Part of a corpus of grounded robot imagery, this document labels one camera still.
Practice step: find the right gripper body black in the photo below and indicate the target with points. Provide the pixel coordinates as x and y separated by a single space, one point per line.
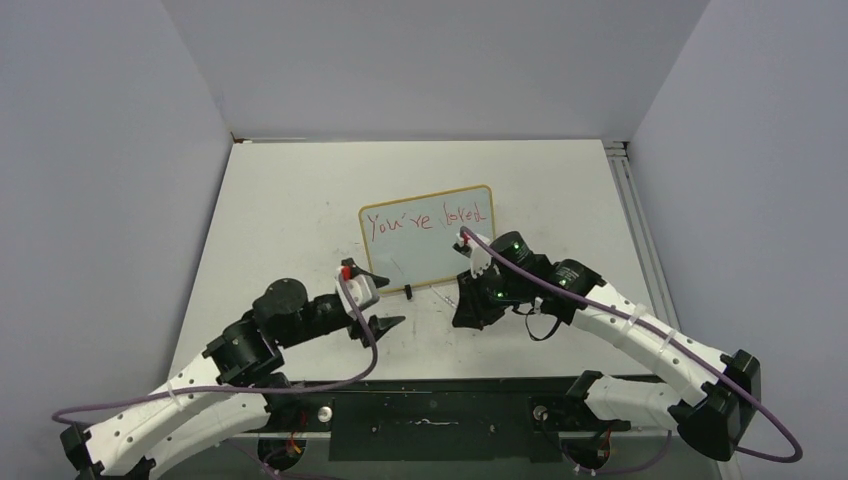
494 288

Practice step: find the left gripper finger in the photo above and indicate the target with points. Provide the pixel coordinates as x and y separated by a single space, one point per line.
350 270
377 327

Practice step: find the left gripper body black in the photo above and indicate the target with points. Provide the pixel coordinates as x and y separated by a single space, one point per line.
323 319

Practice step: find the red whiteboard marker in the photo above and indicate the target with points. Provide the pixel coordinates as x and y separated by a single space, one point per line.
448 297

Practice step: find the yellow framed whiteboard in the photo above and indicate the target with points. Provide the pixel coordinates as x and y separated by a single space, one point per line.
410 241

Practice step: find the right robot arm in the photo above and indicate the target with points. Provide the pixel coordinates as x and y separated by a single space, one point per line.
704 394

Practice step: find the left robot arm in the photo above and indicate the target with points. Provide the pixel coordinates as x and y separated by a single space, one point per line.
234 385

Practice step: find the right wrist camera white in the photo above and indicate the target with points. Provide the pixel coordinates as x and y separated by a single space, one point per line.
472 248

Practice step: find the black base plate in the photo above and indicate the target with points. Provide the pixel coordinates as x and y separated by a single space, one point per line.
434 420

